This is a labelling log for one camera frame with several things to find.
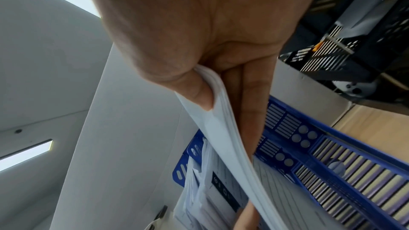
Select person's right hand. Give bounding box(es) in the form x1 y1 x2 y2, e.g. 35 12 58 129
81 0 330 155

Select white partition board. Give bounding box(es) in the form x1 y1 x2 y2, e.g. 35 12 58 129
49 43 357 230

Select person's left hand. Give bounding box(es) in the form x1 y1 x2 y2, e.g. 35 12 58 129
233 201 260 230

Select white round device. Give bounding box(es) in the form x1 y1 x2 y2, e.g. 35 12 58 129
331 79 378 99

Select printed documents bundle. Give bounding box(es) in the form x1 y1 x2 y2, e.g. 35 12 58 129
174 138 256 230

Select lined printed form sheet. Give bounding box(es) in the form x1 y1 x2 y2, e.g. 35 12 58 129
252 158 322 230

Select white paper stack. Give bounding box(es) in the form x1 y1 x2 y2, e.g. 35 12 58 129
174 64 290 230

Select black plastic file rack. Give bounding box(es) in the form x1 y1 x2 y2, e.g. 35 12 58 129
278 0 409 84

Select blue plastic file rack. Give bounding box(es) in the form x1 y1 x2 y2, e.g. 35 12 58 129
173 95 409 230

